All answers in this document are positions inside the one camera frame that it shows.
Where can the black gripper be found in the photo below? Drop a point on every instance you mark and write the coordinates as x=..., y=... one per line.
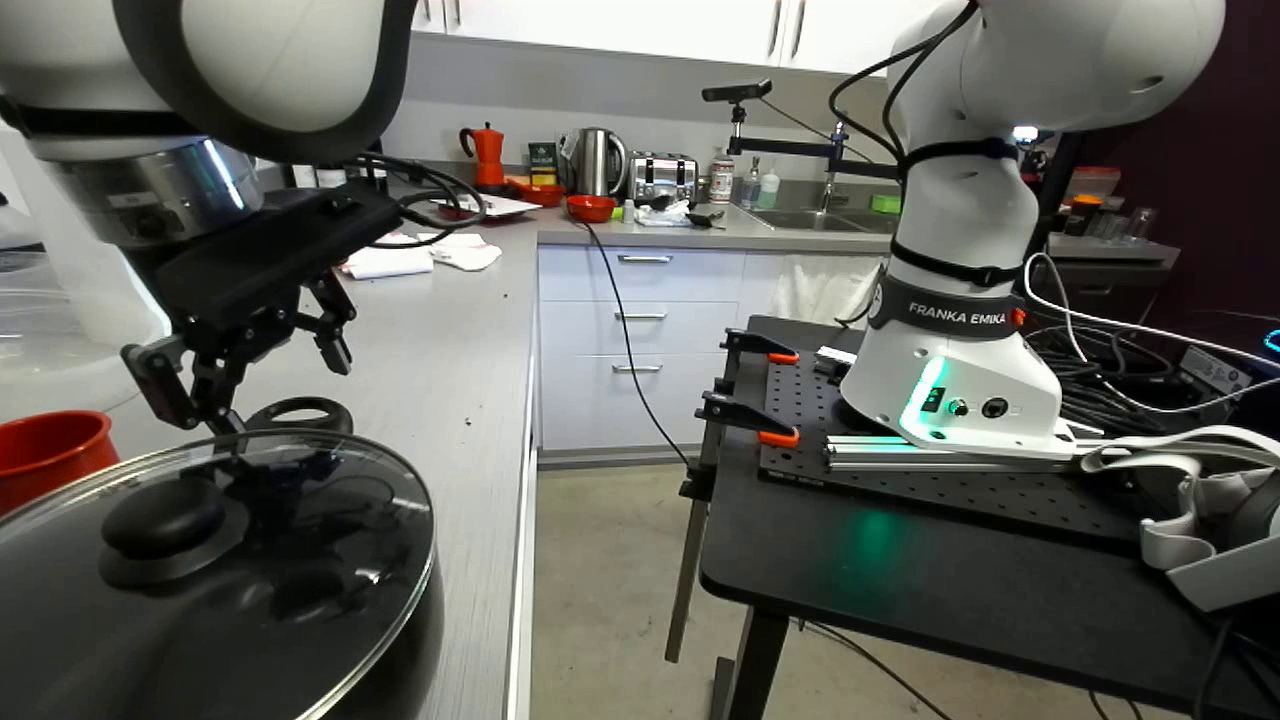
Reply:
x=252, y=343

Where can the black pot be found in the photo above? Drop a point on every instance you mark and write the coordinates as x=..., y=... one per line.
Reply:
x=301, y=417

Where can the glass lid with black knob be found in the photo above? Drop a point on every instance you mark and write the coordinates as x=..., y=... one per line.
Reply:
x=173, y=535

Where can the red moka pot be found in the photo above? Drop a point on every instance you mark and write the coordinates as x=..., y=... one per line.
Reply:
x=484, y=159

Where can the large red bowl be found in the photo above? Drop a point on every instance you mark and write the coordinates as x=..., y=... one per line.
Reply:
x=46, y=445

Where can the crumpled white cloth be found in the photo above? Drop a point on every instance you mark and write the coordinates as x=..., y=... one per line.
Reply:
x=467, y=251

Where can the white plate red rim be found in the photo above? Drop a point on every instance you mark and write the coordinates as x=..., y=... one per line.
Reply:
x=515, y=205

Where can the green tin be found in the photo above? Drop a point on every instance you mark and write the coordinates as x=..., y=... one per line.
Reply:
x=540, y=160

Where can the small red bowl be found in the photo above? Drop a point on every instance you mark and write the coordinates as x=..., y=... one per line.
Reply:
x=588, y=209

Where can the steel kettle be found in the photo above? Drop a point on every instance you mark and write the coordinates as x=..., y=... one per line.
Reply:
x=601, y=167

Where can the white rag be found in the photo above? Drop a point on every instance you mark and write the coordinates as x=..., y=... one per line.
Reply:
x=661, y=212

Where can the silver toaster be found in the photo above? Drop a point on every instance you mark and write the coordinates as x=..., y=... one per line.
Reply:
x=661, y=177

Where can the black bar clamp orange pad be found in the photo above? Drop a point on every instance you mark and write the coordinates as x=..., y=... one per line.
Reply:
x=743, y=413

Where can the white drawer cabinet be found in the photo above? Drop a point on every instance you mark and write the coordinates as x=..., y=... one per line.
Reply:
x=744, y=346

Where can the soap bottle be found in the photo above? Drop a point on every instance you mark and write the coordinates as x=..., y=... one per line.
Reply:
x=721, y=177

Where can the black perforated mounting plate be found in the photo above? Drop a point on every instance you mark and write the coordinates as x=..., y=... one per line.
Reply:
x=807, y=400

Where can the steel sink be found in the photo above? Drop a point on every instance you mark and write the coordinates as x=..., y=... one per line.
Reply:
x=827, y=212

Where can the silver faucet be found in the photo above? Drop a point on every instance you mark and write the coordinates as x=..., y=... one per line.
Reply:
x=838, y=152

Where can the green sponge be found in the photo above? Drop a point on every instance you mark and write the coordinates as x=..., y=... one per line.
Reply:
x=891, y=205

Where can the black table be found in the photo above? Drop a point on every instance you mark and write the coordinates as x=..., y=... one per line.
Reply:
x=933, y=587

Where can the grey plastic holder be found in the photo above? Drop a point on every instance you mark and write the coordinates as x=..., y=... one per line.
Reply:
x=1214, y=562

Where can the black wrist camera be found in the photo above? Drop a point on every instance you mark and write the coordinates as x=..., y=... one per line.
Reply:
x=267, y=253

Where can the white wall cabinets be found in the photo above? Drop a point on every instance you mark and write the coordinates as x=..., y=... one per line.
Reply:
x=642, y=27

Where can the aluminium rail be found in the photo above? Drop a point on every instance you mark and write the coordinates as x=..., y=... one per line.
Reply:
x=933, y=451

